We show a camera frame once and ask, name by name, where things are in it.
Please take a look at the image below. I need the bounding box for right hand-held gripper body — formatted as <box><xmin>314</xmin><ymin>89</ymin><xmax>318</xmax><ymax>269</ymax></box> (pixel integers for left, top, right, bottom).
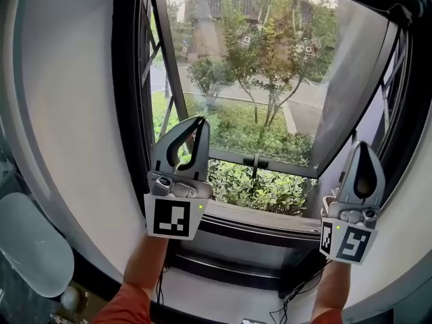
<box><xmin>319</xmin><ymin>195</ymin><xmax>381</xmax><ymax>266</ymax></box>

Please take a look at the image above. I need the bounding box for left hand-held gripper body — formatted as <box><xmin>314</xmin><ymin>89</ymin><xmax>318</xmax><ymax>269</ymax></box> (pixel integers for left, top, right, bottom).
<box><xmin>143</xmin><ymin>170</ymin><xmax>213</xmax><ymax>241</ymax></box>

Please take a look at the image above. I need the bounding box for person's right forearm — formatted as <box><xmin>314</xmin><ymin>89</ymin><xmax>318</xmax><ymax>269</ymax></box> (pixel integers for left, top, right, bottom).
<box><xmin>309</xmin><ymin>258</ymin><xmax>352</xmax><ymax>320</ymax></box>

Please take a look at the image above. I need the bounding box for person's left forearm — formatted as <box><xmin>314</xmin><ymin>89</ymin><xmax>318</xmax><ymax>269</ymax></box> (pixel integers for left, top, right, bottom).
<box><xmin>121</xmin><ymin>229</ymin><xmax>169</xmax><ymax>305</ymax></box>

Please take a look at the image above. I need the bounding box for grey metal window stay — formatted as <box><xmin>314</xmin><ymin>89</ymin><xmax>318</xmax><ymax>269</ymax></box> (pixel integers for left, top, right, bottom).
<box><xmin>155</xmin><ymin>94</ymin><xmax>176</xmax><ymax>141</ymax></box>

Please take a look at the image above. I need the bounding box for open glass window sash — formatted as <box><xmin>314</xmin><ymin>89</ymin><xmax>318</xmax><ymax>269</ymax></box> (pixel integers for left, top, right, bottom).
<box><xmin>150</xmin><ymin>0</ymin><xmax>399</xmax><ymax>178</ymax></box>

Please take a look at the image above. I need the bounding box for green shrub hedge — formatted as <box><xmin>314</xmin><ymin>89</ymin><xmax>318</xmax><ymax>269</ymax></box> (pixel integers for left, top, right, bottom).
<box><xmin>151</xmin><ymin>91</ymin><xmax>318</xmax><ymax>217</ymax></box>

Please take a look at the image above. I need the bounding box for single-trunk garden tree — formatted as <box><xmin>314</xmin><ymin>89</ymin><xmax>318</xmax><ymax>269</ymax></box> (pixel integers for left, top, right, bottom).
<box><xmin>215</xmin><ymin>0</ymin><xmax>271</xmax><ymax>124</ymax></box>

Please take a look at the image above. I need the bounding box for small fixed glass pane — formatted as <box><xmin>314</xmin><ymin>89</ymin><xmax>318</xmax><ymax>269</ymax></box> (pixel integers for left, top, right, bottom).
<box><xmin>175</xmin><ymin>229</ymin><xmax>306</xmax><ymax>279</ymax></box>

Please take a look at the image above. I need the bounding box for bushy garden tree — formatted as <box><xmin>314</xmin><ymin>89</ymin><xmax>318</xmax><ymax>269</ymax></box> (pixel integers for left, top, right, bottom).
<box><xmin>187</xmin><ymin>57</ymin><xmax>234</xmax><ymax>107</ymax></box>

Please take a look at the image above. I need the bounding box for multi-trunk garden tree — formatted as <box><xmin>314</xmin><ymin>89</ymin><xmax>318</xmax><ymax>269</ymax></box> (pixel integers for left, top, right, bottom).
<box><xmin>259</xmin><ymin>15</ymin><xmax>338</xmax><ymax>128</ymax></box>

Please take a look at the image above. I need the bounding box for brown building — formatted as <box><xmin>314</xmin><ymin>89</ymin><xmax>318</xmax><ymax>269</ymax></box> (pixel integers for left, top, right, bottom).
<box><xmin>184</xmin><ymin>0</ymin><xmax>338</xmax><ymax>63</ymax></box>

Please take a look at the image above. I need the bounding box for white plastic bag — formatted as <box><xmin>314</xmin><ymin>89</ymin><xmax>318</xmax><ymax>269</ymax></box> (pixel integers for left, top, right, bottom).
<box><xmin>60</xmin><ymin>285</ymin><xmax>81</xmax><ymax>312</ymax></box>

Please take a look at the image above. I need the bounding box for translucent white plastic chair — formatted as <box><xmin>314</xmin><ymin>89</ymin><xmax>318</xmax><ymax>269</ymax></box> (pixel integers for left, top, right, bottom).
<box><xmin>0</xmin><ymin>192</ymin><xmax>75</xmax><ymax>299</ymax></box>

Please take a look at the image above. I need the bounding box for black window handle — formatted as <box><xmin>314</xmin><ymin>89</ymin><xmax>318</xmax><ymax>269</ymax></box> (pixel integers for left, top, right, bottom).
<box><xmin>242</xmin><ymin>153</ymin><xmax>270</xmax><ymax>182</ymax></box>

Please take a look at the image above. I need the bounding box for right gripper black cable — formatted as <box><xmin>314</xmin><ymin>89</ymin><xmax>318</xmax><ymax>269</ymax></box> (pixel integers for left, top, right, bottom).
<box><xmin>269</xmin><ymin>267</ymin><xmax>330</xmax><ymax>322</ymax></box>

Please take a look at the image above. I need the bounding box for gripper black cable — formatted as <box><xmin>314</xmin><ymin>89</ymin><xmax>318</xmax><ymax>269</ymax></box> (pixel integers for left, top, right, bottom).
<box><xmin>269</xmin><ymin>267</ymin><xmax>330</xmax><ymax>322</ymax></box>
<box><xmin>155</xmin><ymin>263</ymin><xmax>167</xmax><ymax>308</ymax></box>

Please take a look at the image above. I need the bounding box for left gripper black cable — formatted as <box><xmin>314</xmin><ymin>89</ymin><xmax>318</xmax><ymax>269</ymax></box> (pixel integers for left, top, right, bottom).
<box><xmin>155</xmin><ymin>263</ymin><xmax>167</xmax><ymax>308</ymax></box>

